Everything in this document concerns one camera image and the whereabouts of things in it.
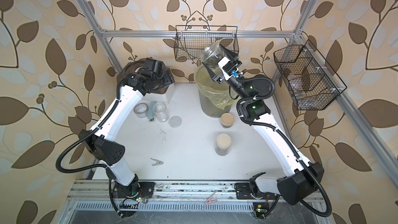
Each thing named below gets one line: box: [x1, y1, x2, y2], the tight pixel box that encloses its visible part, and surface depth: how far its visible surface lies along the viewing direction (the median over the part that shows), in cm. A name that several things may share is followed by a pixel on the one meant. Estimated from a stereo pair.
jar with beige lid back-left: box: [200, 42, 226, 69], surface depth 53 cm
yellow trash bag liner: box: [194, 64, 237, 110], surface depth 82 cm
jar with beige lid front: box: [215, 133, 232, 157], surface depth 81 cm
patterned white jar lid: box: [167, 115, 182, 129], surface depth 101 cm
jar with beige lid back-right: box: [220, 112, 235, 129], surface depth 95 cm
